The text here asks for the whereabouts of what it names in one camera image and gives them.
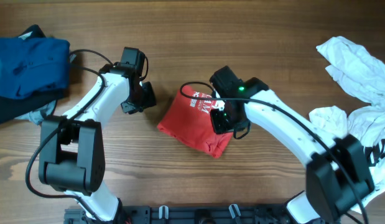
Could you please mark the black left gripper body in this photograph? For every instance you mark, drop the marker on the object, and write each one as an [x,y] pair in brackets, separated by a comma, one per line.
[137,101]

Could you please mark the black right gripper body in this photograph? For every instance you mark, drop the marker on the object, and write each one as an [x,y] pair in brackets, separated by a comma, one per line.
[220,119]

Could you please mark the red printed t-shirt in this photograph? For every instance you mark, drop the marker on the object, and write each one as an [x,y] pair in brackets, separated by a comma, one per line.
[188,120]

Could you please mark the white garment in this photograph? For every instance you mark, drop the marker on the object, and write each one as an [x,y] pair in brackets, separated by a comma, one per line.
[362,76]

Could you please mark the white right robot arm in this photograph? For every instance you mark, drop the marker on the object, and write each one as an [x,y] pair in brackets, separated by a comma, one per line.
[337,175]

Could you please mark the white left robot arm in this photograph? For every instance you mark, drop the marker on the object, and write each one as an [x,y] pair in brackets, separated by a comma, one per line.
[71,151]

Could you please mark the blue folded garment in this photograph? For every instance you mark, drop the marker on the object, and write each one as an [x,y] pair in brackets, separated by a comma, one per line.
[17,55]

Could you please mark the black folded garment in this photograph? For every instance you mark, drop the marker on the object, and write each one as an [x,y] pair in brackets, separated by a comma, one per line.
[7,110]

